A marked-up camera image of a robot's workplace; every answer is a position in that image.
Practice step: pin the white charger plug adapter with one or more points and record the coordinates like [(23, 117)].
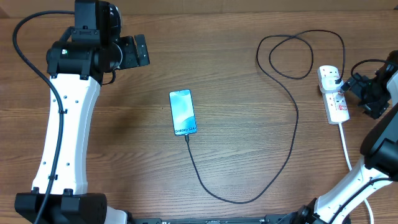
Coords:
[(330, 85)]

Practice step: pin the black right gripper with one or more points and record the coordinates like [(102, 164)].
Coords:
[(375, 107)]

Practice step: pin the blue Galaxy smartphone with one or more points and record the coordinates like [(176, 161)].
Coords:
[(182, 110)]

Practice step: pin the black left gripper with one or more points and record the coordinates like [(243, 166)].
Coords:
[(132, 60)]

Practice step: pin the white power strip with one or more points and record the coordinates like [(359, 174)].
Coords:
[(335, 103)]

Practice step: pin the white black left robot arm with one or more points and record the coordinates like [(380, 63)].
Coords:
[(76, 64)]

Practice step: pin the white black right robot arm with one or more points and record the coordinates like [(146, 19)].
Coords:
[(377, 165)]

